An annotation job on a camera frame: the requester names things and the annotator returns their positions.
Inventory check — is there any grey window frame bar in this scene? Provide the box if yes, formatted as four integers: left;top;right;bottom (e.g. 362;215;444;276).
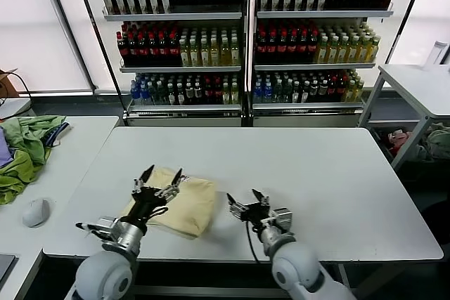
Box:
38;0;98;96

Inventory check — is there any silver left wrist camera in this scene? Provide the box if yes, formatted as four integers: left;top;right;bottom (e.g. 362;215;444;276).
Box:
75;217;121;243

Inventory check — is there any black diagonal pole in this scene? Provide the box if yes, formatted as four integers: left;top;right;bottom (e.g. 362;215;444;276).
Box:
70;0;128;128
356;0;430;128

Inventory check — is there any pink garment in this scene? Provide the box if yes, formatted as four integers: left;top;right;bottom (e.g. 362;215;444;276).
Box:
386;130;412;149

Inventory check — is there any thin black cable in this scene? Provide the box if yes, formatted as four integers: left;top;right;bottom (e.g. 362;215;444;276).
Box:
0;70;33;121

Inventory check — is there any navy striped garment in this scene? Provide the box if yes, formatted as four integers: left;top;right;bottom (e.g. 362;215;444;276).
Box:
41;122;71;148

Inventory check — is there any dark grey tablet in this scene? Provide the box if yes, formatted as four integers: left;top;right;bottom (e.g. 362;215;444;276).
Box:
0;254;18;282

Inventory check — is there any dark grey storage crate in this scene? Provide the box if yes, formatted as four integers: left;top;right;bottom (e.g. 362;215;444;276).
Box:
368;126;423;166

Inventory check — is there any green crumpled garment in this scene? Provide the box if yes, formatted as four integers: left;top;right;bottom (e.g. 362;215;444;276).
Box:
0;114;68;206

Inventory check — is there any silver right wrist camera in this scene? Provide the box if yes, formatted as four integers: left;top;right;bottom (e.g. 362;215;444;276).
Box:
272;207;295;235

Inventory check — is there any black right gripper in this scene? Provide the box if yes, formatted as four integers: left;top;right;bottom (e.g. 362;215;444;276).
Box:
226;188;275;227

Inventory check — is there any grey white garment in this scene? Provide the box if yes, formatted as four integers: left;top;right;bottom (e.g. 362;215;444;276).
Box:
407;145;428;161

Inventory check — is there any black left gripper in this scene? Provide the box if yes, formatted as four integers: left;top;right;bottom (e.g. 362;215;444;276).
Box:
129;164;184;224

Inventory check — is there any white table with grey legs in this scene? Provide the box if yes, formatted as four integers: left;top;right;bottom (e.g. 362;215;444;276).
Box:
357;63;450;171

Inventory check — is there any brown cardboard box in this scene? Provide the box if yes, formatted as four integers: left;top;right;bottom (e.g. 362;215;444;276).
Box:
0;68;20;100

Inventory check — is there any grey computer mouse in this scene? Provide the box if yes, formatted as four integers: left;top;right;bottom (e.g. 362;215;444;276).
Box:
22;198;51;229

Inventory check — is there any pale yellow t-shirt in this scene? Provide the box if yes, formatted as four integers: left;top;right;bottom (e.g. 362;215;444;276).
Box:
119;167;217;241

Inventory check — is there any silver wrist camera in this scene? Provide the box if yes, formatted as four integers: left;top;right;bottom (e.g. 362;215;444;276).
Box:
75;217;121;243
272;207;295;235

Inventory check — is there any grey drink shelf unit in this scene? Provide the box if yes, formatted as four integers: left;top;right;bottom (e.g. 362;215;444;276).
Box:
101;0;247;128
247;0;394;128

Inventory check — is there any white cap yellow juice bottle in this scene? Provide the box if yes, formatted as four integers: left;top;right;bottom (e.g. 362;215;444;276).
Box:
367;35;380;63
316;36;328;65
326;36;338;65
357;35;369;63
336;36;348;64
198;38;210;67
219;37;230;67
178;39;189;67
209;37;220;67
229;37;240;66
347;35;359;64
188;38;200;67

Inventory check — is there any purple garment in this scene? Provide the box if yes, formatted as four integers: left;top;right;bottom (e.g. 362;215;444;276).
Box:
0;127;17;169

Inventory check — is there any pale green garment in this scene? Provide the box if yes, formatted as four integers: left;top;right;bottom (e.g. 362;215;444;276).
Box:
423;122;450;160

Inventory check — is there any red cap cola bottle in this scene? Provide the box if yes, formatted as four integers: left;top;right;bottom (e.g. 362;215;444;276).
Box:
127;32;139;67
266;31;277;65
117;32;128;67
255;31;267;65
276;31;288;65
157;32;168;67
307;31;319;65
147;32;158;67
286;31;298;65
167;32;179;67
137;32;148;67
297;31;308;65

